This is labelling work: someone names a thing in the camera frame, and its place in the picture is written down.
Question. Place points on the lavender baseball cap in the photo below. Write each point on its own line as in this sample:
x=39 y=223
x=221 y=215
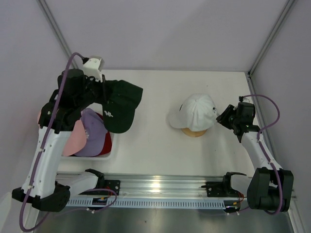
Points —
x=95 y=134

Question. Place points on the red baseball cap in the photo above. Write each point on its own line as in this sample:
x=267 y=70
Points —
x=107 y=143

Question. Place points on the left aluminium frame post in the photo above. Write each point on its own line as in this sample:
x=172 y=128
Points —
x=54 y=27

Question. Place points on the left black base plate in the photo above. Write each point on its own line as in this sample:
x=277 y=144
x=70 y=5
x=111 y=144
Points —
x=114 y=185

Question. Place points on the dark green baseball cap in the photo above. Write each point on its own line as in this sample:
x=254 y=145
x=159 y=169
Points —
x=122 y=100

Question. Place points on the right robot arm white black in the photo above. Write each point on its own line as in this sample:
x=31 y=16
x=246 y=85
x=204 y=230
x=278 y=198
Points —
x=270 y=188

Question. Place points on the white slotted cable duct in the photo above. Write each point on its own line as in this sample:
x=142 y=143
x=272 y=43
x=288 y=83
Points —
x=148 y=203

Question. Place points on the aluminium frame post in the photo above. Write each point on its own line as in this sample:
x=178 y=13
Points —
x=280 y=21
x=54 y=27

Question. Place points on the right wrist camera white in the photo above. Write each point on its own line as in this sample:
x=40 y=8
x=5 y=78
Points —
x=244 y=99

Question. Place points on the white baseball cap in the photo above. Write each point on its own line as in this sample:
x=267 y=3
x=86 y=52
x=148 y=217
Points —
x=197 y=113

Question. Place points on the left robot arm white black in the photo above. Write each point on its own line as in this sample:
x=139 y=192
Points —
x=58 y=117

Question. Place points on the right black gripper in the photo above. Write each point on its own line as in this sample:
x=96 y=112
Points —
x=222 y=118

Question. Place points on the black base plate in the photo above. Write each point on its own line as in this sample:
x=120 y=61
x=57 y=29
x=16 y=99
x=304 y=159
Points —
x=215 y=189
x=114 y=185

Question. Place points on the pink baseball cap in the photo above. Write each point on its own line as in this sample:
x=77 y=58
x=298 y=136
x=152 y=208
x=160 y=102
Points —
x=75 y=140

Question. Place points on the right aluminium frame post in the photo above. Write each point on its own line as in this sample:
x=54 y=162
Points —
x=280 y=21

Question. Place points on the white plastic basket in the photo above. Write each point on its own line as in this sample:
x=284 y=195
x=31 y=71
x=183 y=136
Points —
x=104 y=157

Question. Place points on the aluminium mounting rail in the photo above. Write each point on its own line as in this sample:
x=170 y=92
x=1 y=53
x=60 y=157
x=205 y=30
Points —
x=162 y=186

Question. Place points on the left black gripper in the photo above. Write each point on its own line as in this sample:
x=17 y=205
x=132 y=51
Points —
x=101 y=83

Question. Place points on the wooden hat stand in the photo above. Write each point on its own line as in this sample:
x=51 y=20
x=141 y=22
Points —
x=193 y=134

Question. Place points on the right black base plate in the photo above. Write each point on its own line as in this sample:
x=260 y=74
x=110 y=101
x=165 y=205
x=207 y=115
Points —
x=215 y=189

